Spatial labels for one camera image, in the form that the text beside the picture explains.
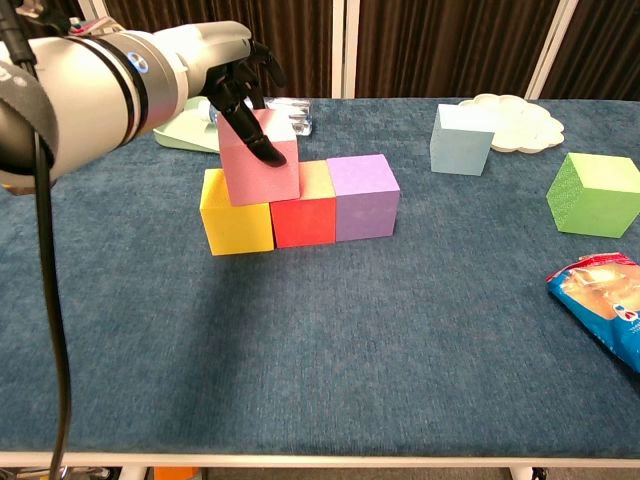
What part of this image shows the mint green dustpan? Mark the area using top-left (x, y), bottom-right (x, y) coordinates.
top-left (152, 97), bottom-right (224, 153)

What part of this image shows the white flower-shaped palette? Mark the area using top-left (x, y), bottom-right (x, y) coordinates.
top-left (457, 93), bottom-right (566, 154)

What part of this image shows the yellow foam cube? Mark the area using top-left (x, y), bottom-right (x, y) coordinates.
top-left (199, 168), bottom-right (275, 257)

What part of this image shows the dark blue table mat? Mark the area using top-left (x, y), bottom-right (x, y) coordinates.
top-left (0, 96), bottom-right (640, 459)

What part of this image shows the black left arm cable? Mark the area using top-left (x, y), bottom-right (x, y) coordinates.
top-left (0, 0), bottom-right (72, 480)

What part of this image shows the blue snack bag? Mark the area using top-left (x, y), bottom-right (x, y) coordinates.
top-left (544, 251), bottom-right (640, 374)

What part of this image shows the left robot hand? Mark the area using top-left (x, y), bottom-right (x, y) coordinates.
top-left (149, 20), bottom-right (289, 169)

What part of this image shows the red foam cube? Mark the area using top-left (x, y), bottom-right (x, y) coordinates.
top-left (269, 160), bottom-right (337, 249)

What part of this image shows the green foam cube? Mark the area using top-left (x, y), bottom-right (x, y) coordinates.
top-left (545, 152), bottom-right (640, 239)

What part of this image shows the light blue foam cube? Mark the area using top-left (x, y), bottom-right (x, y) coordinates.
top-left (429, 103), bottom-right (496, 177)

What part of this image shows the clear plastic water bottle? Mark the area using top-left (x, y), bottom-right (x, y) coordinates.
top-left (192, 97), bottom-right (315, 137)

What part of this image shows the pink foam cube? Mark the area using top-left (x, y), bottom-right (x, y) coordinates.
top-left (217, 107), bottom-right (302, 207)

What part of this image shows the purple foam cube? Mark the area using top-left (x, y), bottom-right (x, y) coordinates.
top-left (327, 153), bottom-right (401, 244)

